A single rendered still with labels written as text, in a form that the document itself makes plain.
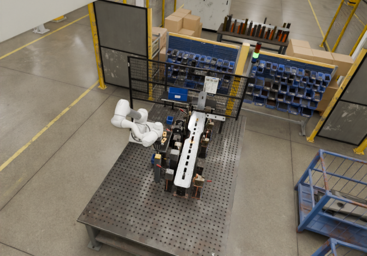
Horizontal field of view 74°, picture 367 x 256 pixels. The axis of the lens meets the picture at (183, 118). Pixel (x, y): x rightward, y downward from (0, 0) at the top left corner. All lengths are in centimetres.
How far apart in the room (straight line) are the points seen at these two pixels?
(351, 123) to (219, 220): 341
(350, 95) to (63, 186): 495
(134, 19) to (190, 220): 358
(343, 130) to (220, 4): 585
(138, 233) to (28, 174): 230
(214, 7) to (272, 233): 750
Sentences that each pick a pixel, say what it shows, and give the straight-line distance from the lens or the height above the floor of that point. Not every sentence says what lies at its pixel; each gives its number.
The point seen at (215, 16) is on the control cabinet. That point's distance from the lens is 949.
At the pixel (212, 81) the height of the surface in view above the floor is 138.
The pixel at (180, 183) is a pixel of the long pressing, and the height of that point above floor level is 100.
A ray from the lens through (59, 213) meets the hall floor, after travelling 401.
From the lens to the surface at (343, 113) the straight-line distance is 534.
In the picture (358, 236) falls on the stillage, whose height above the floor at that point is 16.
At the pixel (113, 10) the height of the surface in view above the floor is 183.
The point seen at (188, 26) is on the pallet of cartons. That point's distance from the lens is 749.
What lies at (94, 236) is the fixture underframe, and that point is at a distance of 342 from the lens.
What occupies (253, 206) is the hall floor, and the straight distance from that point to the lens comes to 411.
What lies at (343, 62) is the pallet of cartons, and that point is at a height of 133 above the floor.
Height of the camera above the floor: 333
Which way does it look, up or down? 40 degrees down
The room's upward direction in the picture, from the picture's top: 7 degrees clockwise
